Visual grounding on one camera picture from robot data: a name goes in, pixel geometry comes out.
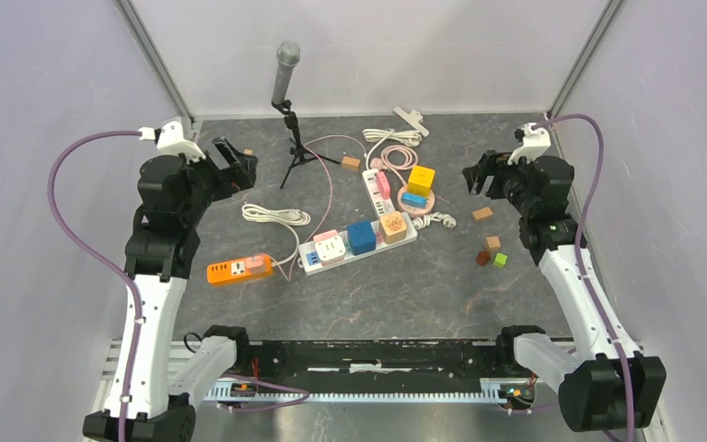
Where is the round pink socket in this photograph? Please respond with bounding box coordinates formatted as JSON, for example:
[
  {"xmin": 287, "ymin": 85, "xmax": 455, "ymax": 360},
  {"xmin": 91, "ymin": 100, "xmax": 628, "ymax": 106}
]
[{"xmin": 396, "ymin": 184, "xmax": 435, "ymax": 218}]

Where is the beige dragon cube adapter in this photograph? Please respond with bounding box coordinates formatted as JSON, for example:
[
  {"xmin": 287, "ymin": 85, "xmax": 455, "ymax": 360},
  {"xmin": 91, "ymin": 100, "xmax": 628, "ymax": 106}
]
[{"xmin": 378, "ymin": 212, "xmax": 408, "ymax": 244}]

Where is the light blue flat adapter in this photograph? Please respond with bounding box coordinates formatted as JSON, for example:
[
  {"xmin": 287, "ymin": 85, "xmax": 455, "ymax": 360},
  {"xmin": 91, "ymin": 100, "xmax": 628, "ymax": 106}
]
[{"xmin": 400, "ymin": 192, "xmax": 427, "ymax": 209}]

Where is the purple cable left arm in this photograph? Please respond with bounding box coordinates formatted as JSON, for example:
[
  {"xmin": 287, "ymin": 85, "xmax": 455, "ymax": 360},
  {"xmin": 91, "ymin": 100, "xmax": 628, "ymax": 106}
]
[{"xmin": 47, "ymin": 129, "xmax": 147, "ymax": 442}]

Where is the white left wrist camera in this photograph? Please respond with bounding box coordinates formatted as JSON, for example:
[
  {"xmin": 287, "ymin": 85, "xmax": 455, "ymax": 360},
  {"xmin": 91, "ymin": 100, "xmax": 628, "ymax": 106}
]
[{"xmin": 138, "ymin": 119, "xmax": 206, "ymax": 164}]

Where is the pink plug on orange strip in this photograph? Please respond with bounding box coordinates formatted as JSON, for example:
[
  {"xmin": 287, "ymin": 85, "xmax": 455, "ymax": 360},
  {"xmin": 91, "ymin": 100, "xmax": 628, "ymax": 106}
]
[{"xmin": 245, "ymin": 253, "xmax": 272, "ymax": 274}]

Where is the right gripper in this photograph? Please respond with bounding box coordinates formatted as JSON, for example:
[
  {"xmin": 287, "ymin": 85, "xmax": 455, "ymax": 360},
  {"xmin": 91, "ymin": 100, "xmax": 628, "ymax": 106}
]
[{"xmin": 461, "ymin": 149, "xmax": 538, "ymax": 216}]

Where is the coiled white cable back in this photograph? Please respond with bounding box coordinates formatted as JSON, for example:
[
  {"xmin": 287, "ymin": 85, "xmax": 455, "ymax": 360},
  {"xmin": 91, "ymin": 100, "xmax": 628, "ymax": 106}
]
[{"xmin": 362, "ymin": 127, "xmax": 423, "ymax": 170}]

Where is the white braided cable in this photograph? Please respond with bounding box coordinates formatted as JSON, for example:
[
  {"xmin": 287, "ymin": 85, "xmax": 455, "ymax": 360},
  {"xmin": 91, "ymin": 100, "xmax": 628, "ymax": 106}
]
[{"xmin": 411, "ymin": 211, "xmax": 458, "ymax": 232}]

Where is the white clip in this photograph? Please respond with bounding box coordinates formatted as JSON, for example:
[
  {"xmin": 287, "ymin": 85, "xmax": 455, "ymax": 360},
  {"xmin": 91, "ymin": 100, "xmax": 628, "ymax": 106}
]
[{"xmin": 393, "ymin": 106, "xmax": 430, "ymax": 137}]

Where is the yellow cube adapter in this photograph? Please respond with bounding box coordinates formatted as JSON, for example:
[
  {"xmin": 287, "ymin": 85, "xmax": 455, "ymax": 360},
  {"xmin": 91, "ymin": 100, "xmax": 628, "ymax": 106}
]
[{"xmin": 406, "ymin": 165, "xmax": 435, "ymax": 198}]

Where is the short white power strip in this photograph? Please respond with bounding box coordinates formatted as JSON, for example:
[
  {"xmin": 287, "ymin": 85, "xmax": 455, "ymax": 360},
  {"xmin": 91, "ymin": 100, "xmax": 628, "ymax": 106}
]
[{"xmin": 362, "ymin": 169, "xmax": 395, "ymax": 217}]

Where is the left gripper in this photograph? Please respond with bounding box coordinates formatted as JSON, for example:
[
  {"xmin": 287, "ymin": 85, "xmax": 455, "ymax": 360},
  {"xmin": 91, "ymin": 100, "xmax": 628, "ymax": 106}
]
[{"xmin": 180, "ymin": 135, "xmax": 258, "ymax": 225}]

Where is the small wooden cube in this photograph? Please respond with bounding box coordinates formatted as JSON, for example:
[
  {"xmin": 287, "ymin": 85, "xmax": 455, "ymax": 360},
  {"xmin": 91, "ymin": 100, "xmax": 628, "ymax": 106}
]
[{"xmin": 486, "ymin": 236, "xmax": 502, "ymax": 253}]

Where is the orange power strip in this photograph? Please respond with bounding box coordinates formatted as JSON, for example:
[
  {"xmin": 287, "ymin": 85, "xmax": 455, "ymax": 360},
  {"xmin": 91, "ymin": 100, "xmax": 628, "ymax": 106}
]
[{"xmin": 206, "ymin": 257, "xmax": 274, "ymax": 286}]

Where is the coiled pink cable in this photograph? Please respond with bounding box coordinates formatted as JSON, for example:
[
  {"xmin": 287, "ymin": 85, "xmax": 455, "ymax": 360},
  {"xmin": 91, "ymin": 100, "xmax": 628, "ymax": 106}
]
[{"xmin": 370, "ymin": 145, "xmax": 420, "ymax": 187}]

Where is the grey microphone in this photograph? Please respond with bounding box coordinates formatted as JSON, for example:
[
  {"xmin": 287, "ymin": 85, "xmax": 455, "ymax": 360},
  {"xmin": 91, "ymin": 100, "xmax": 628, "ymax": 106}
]
[{"xmin": 272, "ymin": 41, "xmax": 301, "ymax": 105}]

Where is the green cube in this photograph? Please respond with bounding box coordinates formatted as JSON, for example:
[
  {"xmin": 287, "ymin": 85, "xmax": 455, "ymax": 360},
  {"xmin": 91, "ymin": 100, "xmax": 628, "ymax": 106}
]
[{"xmin": 493, "ymin": 252, "xmax": 508, "ymax": 268}]

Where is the white cube adapter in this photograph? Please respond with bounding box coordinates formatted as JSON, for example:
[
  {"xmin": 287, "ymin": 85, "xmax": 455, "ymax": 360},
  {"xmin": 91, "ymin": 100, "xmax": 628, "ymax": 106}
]
[{"xmin": 315, "ymin": 235, "xmax": 347, "ymax": 266}]

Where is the slotted cable duct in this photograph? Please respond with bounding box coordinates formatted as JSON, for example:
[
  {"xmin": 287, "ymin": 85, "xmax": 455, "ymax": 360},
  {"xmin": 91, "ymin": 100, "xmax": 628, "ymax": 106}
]
[{"xmin": 203, "ymin": 378, "xmax": 506, "ymax": 405}]

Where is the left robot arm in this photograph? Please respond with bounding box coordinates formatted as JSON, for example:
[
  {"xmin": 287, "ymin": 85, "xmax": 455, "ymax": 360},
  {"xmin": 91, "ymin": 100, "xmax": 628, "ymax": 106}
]
[{"xmin": 82, "ymin": 138, "xmax": 258, "ymax": 441}]

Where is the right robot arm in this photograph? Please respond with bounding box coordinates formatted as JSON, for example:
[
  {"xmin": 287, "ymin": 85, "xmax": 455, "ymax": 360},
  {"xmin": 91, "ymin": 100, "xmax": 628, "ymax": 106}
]
[{"xmin": 463, "ymin": 150, "xmax": 666, "ymax": 432}]

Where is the pink flat adapter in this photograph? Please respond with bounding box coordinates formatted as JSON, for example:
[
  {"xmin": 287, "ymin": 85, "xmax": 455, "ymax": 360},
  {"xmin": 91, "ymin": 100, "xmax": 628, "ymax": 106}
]
[{"xmin": 376, "ymin": 170, "xmax": 391, "ymax": 201}]

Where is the pink cube adapter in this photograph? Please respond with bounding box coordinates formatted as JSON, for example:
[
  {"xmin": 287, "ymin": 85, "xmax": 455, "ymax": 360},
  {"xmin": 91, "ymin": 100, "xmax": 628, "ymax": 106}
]
[{"xmin": 313, "ymin": 229, "xmax": 339, "ymax": 242}]

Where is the flat wooden block right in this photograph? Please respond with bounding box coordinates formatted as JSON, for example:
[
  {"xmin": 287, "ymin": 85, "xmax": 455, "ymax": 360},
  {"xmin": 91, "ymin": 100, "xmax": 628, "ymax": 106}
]
[{"xmin": 472, "ymin": 207, "xmax": 493, "ymax": 221}]

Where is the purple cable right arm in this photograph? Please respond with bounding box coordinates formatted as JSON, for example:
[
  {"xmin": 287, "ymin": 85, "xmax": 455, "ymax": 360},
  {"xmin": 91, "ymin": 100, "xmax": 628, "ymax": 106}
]
[{"xmin": 533, "ymin": 113, "xmax": 637, "ymax": 442}]

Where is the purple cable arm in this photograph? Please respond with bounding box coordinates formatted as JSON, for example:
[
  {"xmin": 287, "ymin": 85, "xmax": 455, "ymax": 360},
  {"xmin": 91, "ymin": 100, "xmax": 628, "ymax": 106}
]
[
  {"xmin": 47, "ymin": 129, "xmax": 147, "ymax": 442},
  {"xmin": 533, "ymin": 113, "xmax": 637, "ymax": 442}
]

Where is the long white power strip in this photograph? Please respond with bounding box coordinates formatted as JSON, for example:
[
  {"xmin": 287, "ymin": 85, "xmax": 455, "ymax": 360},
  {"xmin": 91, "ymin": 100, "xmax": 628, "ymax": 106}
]
[{"xmin": 298, "ymin": 212, "xmax": 418, "ymax": 276}]

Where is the blue cube adapter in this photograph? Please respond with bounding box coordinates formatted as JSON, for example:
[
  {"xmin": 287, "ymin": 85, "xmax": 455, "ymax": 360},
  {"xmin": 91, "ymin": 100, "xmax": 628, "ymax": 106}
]
[{"xmin": 346, "ymin": 221, "xmax": 377, "ymax": 256}]

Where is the wooden block near tripod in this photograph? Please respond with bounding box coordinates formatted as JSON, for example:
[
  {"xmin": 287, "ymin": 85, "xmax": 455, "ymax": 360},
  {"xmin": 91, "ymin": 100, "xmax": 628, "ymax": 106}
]
[{"xmin": 341, "ymin": 156, "xmax": 361, "ymax": 171}]

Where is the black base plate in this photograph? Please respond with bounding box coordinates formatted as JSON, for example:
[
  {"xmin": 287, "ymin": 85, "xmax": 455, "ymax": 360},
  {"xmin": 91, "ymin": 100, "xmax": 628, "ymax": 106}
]
[{"xmin": 231, "ymin": 339, "xmax": 531, "ymax": 394}]

